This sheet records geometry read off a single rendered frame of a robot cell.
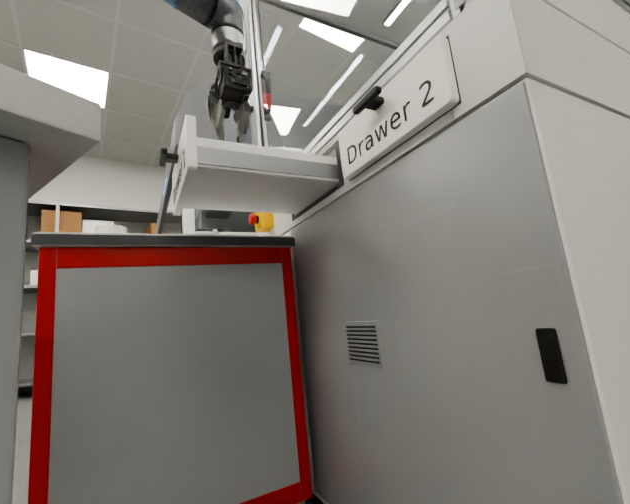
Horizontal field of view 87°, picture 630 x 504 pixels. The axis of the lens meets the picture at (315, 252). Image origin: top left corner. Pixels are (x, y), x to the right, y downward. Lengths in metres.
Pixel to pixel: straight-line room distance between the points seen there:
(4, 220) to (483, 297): 0.52
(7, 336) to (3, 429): 0.07
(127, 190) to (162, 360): 4.49
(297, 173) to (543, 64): 0.45
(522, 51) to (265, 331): 0.75
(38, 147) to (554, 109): 0.57
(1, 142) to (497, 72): 0.54
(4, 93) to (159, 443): 0.70
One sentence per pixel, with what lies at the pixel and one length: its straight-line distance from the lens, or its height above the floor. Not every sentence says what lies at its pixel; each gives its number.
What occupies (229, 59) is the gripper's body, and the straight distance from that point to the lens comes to 0.87.
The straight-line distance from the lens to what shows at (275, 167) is 0.73.
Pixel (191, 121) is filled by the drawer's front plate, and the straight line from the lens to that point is 0.70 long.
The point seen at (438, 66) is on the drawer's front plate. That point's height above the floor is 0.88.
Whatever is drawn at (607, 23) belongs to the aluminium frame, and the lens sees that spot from 0.86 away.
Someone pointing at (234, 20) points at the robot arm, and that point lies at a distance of 0.94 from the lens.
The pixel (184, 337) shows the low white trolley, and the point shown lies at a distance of 0.85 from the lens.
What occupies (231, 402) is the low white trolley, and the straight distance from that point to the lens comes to 0.89.
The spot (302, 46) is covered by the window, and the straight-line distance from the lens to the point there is 1.14.
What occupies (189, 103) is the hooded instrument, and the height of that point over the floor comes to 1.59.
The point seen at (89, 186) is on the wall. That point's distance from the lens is 5.22.
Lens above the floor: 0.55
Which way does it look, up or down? 10 degrees up
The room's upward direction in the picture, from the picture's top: 6 degrees counter-clockwise
